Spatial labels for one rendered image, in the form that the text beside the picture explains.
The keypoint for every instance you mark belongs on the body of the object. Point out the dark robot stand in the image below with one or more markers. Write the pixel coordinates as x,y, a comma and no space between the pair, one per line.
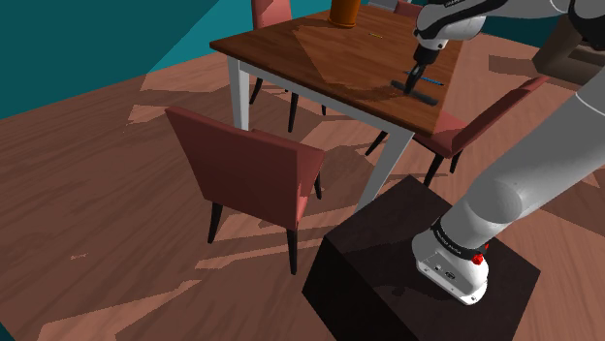
373,264

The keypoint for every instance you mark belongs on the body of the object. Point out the blue pen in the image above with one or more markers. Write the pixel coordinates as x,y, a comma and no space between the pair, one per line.
432,80

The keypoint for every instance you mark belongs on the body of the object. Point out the yellow pen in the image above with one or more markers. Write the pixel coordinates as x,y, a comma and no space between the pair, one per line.
375,34

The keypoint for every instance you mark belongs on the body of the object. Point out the red chair with black legs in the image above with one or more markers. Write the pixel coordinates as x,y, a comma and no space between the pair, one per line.
269,12
468,130
407,8
245,165

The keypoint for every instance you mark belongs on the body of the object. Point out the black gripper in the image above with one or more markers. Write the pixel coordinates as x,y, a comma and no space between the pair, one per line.
427,56

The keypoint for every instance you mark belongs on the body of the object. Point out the orange cylindrical vase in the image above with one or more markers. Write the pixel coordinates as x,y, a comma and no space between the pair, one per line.
345,13

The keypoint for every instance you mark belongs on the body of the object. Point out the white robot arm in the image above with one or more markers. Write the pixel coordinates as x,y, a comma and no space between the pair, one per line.
534,170

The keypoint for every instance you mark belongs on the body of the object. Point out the wooden table with white legs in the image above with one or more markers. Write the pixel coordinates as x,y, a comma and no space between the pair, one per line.
340,61

